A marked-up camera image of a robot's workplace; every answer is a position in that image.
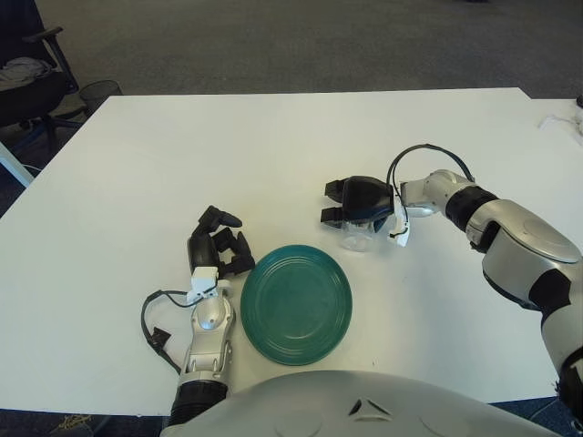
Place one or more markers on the silver robot torso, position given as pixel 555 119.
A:
pixel 319 405

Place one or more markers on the white right wrist connector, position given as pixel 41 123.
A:
pixel 403 234

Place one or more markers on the grey cloth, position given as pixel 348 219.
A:
pixel 20 70

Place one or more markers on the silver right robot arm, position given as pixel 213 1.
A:
pixel 524 241

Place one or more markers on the green ribbed plate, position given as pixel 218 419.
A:
pixel 296 305

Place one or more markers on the black office chair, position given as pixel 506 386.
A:
pixel 27 98

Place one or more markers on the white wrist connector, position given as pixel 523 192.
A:
pixel 202 277
pixel 403 234

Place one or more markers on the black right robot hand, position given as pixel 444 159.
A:
pixel 364 196

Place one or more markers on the white left wrist connector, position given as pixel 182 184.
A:
pixel 202 277

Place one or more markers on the clear plastic bottle blue cap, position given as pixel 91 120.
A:
pixel 357 239

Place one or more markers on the white neighbouring desk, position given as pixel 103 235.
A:
pixel 13 166

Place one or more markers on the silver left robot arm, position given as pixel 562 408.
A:
pixel 211 311

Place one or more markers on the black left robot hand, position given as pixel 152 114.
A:
pixel 202 248

